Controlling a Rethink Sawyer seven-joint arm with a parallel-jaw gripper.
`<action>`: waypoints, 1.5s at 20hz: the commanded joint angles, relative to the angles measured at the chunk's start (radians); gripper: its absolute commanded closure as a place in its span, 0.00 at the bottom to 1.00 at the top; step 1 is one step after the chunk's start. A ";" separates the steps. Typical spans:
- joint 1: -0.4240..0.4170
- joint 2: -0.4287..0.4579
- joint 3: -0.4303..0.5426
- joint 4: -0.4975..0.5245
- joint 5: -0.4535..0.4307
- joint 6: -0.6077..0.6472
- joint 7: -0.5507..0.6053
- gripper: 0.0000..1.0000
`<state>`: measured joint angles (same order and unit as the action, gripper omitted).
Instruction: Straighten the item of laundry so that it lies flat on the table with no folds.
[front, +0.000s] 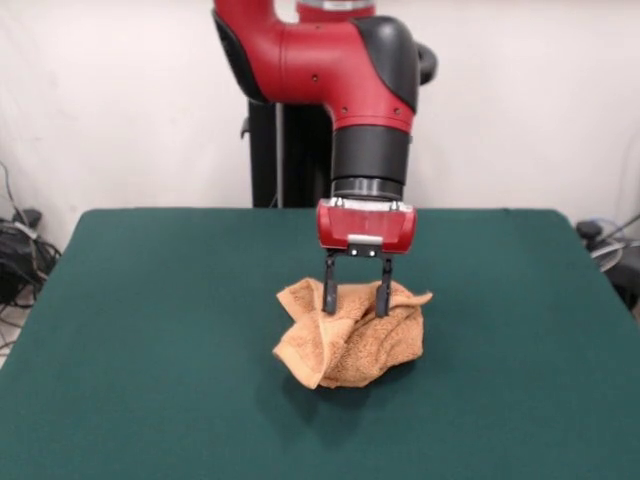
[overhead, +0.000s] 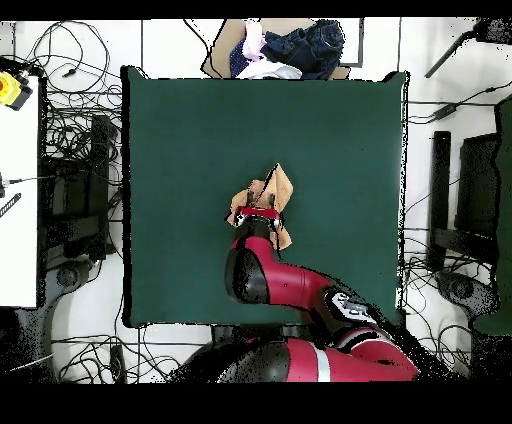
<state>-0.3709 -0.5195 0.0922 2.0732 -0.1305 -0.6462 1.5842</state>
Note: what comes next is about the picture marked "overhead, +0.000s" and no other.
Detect tan terry towel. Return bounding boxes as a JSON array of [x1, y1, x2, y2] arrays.
[[225, 162, 294, 252]]

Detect dark green table cloth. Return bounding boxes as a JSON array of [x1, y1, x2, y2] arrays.
[[120, 65, 409, 329]]

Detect white garment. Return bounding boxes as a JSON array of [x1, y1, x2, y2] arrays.
[[235, 59, 304, 80]]

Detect blue dotted garment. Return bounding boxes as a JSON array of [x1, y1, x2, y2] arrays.
[[229, 37, 251, 78]]

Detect pink garment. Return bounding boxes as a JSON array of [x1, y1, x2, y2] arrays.
[[241, 19, 268, 63]]

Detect brown cardboard box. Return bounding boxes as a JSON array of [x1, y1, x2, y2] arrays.
[[200, 17, 352, 80]]

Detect dark blue jeans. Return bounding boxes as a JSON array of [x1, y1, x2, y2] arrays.
[[260, 18, 346, 80]]

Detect black round base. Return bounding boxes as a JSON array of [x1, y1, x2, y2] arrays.
[[53, 263, 83, 289], [434, 269, 501, 321]]

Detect black power strip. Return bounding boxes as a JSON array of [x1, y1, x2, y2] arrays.
[[108, 343, 128, 384]]

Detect green fabric sheet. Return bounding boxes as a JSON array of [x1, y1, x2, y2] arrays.
[[473, 93, 512, 337]]

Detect white desk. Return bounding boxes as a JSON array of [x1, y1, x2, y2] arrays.
[[0, 75, 40, 309]]

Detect yellow emergency stop box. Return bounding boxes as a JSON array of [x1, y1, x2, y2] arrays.
[[0, 70, 34, 112]]

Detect black tripod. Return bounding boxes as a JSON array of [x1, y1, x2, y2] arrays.
[[423, 16, 512, 79]]

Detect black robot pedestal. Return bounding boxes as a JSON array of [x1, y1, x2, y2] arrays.
[[211, 324, 321, 346]]

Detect black cable tangle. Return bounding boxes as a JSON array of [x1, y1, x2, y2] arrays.
[[51, 323, 189, 383], [399, 255, 481, 369]]

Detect black stand frame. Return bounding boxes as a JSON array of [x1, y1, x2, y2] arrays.
[[425, 129, 501, 273], [37, 113, 123, 273]]

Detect grey metal frame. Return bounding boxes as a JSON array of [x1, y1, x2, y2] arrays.
[[338, 17, 365, 68]]

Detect black power adapter cable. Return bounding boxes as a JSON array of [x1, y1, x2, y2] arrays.
[[407, 81, 512, 125]]

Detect black looped cable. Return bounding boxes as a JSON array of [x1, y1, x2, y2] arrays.
[[23, 19, 111, 97]]

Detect black ridged strap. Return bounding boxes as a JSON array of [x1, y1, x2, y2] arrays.
[[0, 192, 22, 219]]

